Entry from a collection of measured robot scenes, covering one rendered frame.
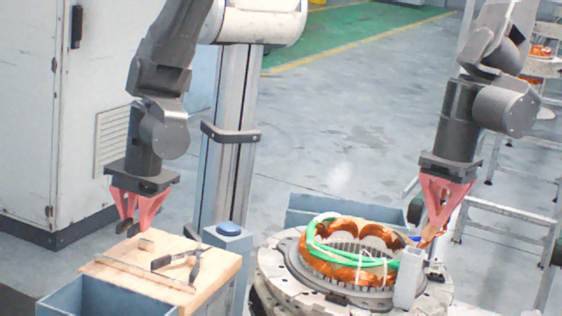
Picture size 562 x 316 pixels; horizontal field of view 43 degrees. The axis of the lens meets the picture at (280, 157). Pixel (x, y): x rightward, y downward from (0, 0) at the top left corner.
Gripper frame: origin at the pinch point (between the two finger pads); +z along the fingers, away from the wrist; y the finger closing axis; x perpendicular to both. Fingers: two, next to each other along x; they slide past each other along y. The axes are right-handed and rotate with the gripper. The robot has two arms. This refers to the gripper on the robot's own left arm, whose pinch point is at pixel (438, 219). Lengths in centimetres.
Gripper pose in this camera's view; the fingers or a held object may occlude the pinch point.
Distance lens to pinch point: 103.5
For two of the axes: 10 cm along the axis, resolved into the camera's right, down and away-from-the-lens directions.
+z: -1.6, 9.6, 2.3
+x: -8.6, -2.5, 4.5
